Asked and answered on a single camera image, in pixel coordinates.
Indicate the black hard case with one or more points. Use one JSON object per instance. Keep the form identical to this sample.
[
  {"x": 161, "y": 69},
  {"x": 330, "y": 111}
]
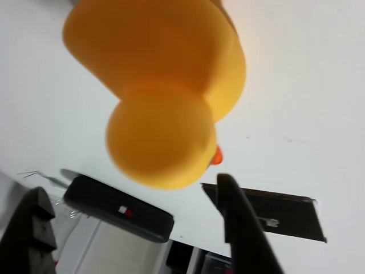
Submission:
[{"x": 114, "y": 211}]

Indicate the yellow rubber duck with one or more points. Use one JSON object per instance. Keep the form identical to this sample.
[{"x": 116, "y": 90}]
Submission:
[{"x": 157, "y": 71}]

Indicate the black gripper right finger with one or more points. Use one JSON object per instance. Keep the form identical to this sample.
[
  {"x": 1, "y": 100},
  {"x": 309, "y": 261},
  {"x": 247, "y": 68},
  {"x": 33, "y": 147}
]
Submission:
[{"x": 245, "y": 234}]

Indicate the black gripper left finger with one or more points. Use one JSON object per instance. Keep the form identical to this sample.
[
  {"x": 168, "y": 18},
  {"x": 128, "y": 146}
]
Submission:
[{"x": 22, "y": 242}]

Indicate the black square pad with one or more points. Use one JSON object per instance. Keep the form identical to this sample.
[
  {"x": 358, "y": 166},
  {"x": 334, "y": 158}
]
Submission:
[{"x": 291, "y": 217}]

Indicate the white cabinet door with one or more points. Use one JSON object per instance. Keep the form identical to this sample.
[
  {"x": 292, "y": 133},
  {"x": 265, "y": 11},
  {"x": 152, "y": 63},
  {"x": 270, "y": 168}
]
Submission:
[{"x": 122, "y": 254}]

